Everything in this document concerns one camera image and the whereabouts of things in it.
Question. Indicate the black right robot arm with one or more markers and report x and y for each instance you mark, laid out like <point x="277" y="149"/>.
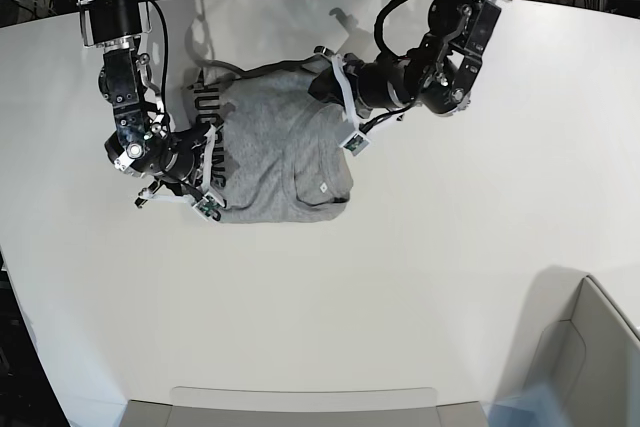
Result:
<point x="143" y="142"/>

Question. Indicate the grey bin bottom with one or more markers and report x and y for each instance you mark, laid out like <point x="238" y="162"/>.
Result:
<point x="191" y="406"/>

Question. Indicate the grey T-shirt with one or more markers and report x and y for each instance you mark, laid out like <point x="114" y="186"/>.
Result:
<point x="276" y="158"/>

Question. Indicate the grey bin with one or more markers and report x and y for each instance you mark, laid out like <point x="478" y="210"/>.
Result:
<point x="191" y="406"/>
<point x="591" y="361"/>

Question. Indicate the blue translucent sheet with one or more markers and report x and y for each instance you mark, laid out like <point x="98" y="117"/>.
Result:
<point x="536" y="406"/>

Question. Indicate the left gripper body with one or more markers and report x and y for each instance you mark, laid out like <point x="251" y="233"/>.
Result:
<point x="379" y="84"/>

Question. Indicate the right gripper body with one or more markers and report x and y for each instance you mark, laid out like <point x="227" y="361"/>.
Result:
<point x="181" y="160"/>

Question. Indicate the grey bin right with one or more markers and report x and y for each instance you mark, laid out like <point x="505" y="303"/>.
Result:
<point x="591" y="361"/>

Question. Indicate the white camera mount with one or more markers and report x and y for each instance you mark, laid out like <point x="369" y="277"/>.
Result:
<point x="353" y="133"/>
<point x="206" y="201"/>

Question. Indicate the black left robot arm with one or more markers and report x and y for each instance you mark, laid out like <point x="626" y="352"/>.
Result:
<point x="439" y="73"/>

